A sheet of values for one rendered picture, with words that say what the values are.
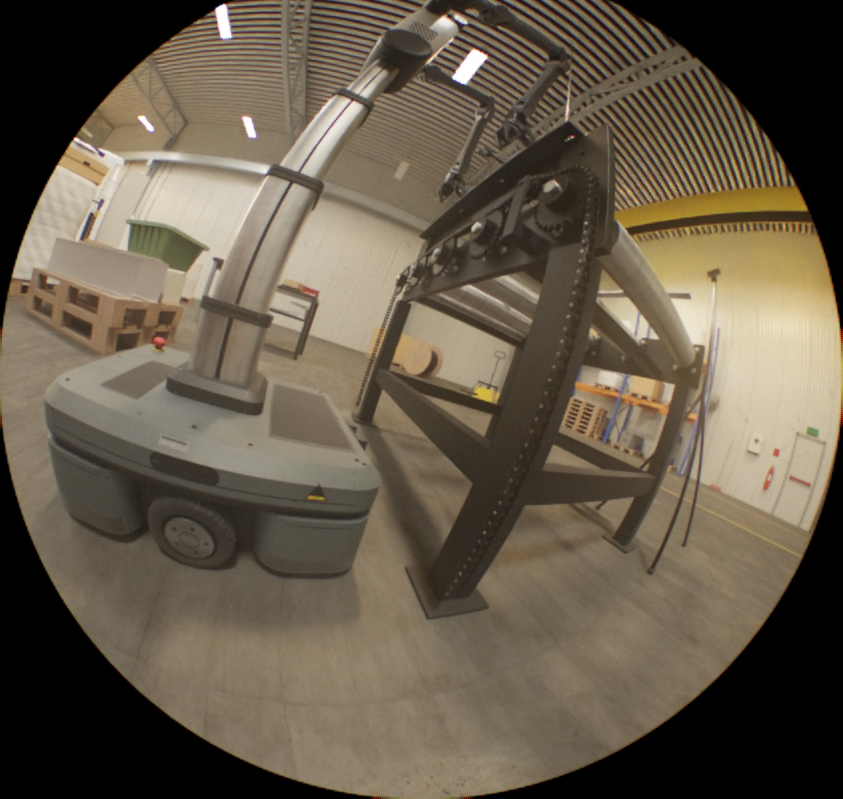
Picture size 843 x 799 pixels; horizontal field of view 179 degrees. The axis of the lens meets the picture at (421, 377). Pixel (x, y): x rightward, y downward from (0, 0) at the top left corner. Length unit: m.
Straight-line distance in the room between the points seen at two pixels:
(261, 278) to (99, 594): 0.62
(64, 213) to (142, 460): 2.92
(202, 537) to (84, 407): 0.27
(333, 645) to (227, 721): 0.22
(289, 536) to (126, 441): 0.29
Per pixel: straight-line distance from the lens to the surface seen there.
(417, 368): 7.49
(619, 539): 1.36
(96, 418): 0.47
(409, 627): 0.56
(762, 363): 9.94
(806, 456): 9.70
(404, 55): 0.93
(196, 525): 0.48
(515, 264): 0.68
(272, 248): 0.55
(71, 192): 3.24
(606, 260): 0.66
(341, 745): 0.46
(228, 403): 0.52
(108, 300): 1.70
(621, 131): 9.52
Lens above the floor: 0.45
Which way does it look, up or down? 3 degrees down
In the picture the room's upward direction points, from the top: 19 degrees clockwise
